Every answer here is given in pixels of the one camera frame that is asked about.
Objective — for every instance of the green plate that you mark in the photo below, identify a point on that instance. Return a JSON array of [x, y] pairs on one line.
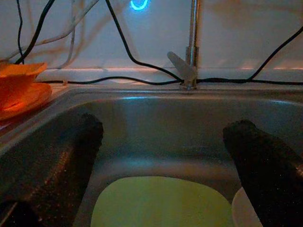
[[161, 203]]

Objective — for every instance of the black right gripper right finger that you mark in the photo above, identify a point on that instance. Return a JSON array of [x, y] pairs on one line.
[[267, 179]]

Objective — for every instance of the white bowl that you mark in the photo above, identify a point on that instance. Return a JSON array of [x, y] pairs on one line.
[[241, 210]]

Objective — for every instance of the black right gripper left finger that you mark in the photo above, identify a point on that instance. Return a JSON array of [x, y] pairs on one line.
[[59, 184]]

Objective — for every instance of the chrome sink faucet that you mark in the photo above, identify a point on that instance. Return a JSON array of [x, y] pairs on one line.
[[194, 35]]

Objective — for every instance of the orange plastic plate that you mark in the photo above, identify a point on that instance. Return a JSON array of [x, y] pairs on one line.
[[35, 99]]

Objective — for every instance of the stainless steel sink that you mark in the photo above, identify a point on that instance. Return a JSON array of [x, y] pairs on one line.
[[161, 132]]

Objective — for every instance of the orange plastic bowl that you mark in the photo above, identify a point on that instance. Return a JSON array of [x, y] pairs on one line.
[[16, 78]]

